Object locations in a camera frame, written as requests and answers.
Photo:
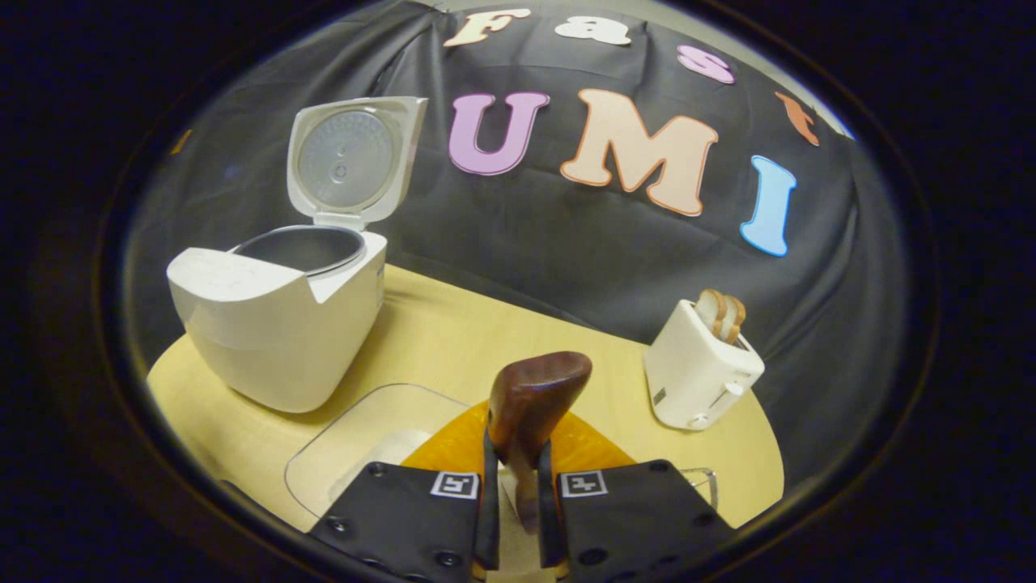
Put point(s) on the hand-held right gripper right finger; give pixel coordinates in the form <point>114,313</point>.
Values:
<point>631,526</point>

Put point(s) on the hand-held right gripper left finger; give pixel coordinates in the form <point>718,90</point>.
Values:
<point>405,526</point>

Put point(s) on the clear chopstick holder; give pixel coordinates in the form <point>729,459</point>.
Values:
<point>704,486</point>

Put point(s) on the clear box of rice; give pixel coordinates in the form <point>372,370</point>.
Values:
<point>356,437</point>

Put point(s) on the brown wooden spoon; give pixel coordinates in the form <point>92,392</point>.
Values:
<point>534,397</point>

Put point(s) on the white rice cooker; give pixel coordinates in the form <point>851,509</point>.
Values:
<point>259,340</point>

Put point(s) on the white toaster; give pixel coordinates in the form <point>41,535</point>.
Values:
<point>688,380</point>

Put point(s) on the toast slice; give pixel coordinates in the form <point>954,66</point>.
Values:
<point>711,316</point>
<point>735,322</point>

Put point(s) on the black backdrop cloth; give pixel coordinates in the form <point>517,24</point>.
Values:
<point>566,259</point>

